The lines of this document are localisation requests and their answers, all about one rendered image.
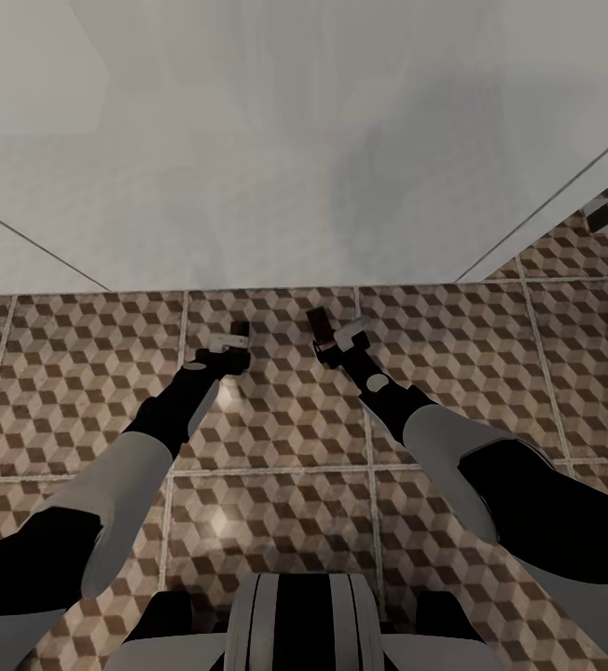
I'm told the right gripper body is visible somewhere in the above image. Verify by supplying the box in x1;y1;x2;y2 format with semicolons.
323;331;371;373

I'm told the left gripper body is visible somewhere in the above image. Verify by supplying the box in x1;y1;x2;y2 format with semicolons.
195;349;244;376

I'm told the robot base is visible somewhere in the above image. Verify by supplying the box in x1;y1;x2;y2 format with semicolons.
103;591;505;671

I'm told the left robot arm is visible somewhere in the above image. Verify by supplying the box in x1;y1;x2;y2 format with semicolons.
0;333;252;671

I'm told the mousetrap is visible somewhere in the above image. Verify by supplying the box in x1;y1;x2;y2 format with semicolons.
306;307;335;346
230;322;249;336

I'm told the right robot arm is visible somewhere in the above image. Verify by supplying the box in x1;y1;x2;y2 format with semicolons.
313;316;608;656

